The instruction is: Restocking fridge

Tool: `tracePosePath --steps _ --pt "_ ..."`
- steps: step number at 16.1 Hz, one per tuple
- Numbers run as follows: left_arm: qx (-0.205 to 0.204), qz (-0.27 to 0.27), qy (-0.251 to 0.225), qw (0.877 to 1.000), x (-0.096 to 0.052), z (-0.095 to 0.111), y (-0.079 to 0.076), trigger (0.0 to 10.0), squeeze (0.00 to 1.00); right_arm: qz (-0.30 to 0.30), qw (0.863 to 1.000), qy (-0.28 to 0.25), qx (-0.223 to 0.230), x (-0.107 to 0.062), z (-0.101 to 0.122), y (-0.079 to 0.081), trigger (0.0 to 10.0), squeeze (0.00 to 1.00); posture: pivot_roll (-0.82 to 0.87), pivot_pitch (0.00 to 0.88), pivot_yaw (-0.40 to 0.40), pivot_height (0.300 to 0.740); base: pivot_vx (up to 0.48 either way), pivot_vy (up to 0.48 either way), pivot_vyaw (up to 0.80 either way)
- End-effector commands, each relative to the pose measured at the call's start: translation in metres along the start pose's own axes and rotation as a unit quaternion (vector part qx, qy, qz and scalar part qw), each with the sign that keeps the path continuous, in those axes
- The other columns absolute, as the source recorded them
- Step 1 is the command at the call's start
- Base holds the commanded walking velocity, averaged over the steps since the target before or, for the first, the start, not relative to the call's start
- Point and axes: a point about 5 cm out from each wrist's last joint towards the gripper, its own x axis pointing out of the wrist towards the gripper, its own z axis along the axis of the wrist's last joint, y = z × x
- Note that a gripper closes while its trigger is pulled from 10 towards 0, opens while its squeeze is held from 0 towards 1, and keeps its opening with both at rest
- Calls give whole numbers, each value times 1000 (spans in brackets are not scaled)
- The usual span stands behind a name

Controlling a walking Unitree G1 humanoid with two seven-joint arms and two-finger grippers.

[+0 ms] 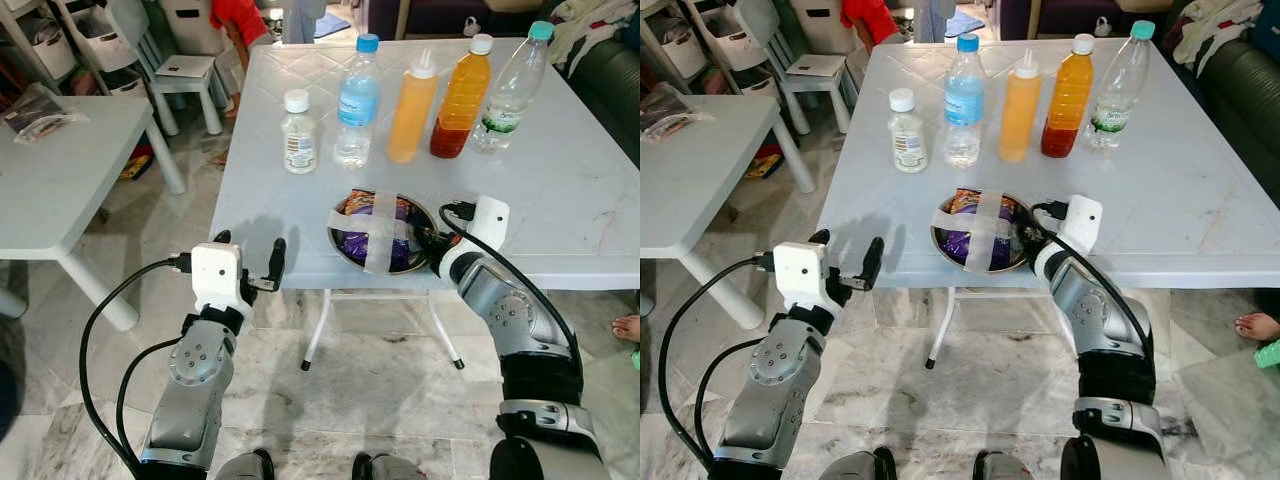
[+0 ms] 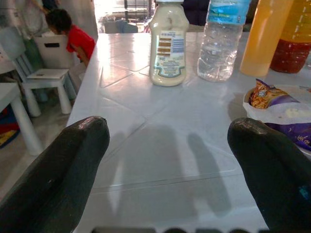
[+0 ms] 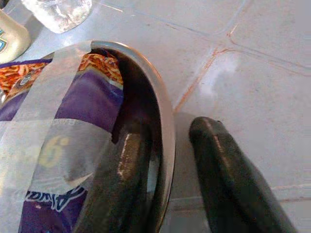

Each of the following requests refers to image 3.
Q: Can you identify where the clear plastic bottle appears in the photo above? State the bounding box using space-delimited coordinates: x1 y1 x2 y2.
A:
21 0 93 34

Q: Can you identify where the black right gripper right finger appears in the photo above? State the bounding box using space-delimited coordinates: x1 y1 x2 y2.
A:
189 116 298 233

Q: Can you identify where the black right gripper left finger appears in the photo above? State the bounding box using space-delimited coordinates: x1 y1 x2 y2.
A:
75 130 153 233

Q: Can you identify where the round metal bowl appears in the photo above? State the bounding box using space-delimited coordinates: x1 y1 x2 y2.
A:
0 39 176 233

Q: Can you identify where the translucent tape strip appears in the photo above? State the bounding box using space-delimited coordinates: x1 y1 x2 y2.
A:
14 40 95 122
0 118 118 195

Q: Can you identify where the purple noodle packet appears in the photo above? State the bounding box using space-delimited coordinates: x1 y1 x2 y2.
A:
0 51 125 233

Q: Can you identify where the cream bottle with teal print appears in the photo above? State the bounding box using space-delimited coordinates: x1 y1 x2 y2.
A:
0 9 33 65

